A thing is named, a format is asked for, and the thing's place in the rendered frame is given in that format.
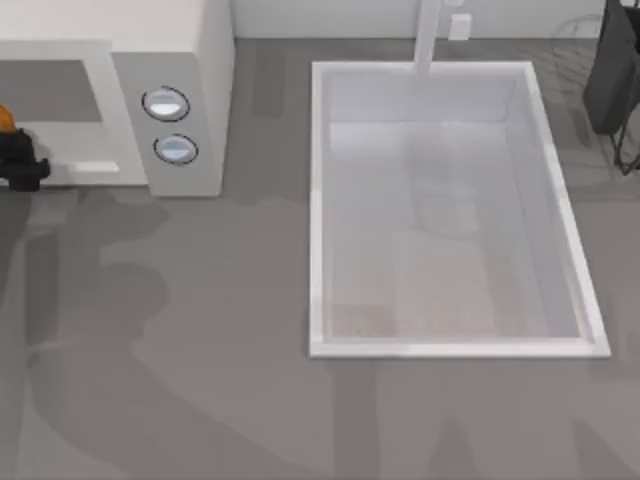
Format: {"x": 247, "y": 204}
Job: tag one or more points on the orange round object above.
{"x": 4, "y": 118}

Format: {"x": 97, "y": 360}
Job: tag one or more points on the pale microwave door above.
{"x": 112, "y": 145}

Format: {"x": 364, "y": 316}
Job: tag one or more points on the small round microwave knob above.
{"x": 175, "y": 149}

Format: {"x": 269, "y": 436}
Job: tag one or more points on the large round microwave knob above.
{"x": 165, "y": 104}

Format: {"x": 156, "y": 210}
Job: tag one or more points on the pale microwave oven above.
{"x": 210, "y": 100}

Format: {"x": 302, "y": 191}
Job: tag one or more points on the tall white tap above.
{"x": 426, "y": 35}

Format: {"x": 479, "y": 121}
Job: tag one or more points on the white sink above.
{"x": 450, "y": 225}

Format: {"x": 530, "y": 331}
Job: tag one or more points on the white wall socket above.
{"x": 460, "y": 26}

